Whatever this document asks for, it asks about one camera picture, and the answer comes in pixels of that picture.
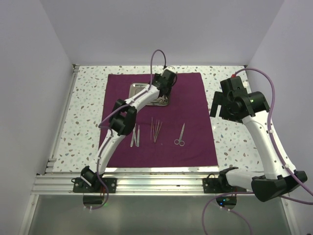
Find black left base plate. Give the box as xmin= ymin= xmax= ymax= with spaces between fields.
xmin=71 ymin=177 xmax=117 ymax=193

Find purple cloth wrap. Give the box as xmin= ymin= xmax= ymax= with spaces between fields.
xmin=108 ymin=73 xmax=218 ymax=168

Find aluminium frame rail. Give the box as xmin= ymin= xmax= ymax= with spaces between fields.
xmin=30 ymin=173 xmax=291 ymax=196

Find thin pointed steel tweezers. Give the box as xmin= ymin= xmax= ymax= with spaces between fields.
xmin=154 ymin=120 xmax=163 ymax=143

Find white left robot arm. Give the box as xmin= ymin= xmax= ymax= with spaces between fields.
xmin=80 ymin=69 xmax=177 ymax=192

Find steel instrument tray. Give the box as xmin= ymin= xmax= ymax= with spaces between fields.
xmin=129 ymin=82 xmax=171 ymax=107

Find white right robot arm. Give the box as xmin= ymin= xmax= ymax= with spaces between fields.
xmin=210 ymin=76 xmax=308 ymax=202

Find steel surgical scissors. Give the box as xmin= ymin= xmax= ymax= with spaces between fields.
xmin=174 ymin=123 xmax=185 ymax=146
xmin=158 ymin=97 xmax=169 ymax=106

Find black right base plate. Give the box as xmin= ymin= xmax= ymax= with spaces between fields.
xmin=202 ymin=167 xmax=247 ymax=193

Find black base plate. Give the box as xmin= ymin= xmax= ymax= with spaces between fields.
xmin=202 ymin=167 xmax=247 ymax=193
xmin=71 ymin=177 xmax=117 ymax=193

